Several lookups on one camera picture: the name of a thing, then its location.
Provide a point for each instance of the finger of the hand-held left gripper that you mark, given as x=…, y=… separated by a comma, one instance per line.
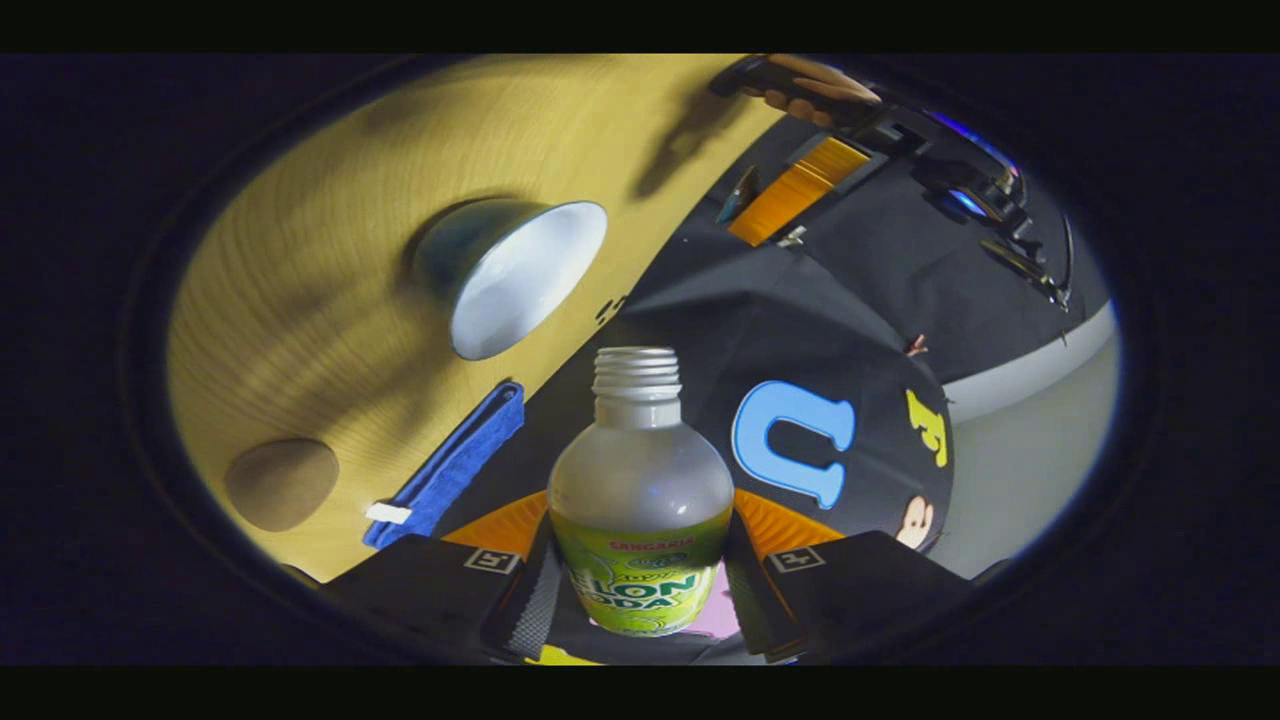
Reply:
x=800, y=185

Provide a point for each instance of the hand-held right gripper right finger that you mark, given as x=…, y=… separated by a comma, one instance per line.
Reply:
x=745, y=600

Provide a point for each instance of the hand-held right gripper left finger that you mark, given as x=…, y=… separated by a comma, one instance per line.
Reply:
x=535, y=600

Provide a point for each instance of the silver green water bottle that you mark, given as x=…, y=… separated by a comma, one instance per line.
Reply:
x=640, y=480

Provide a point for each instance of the round brown coaster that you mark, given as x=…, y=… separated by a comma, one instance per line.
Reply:
x=282, y=485

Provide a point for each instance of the teal white teacup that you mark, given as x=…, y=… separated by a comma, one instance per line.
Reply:
x=520, y=280

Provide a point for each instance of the metal clip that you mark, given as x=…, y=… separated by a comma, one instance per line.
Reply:
x=791, y=237

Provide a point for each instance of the blue folded towel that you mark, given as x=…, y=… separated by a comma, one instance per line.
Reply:
x=455, y=465

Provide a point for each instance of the red clip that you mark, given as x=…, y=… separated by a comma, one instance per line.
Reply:
x=915, y=347

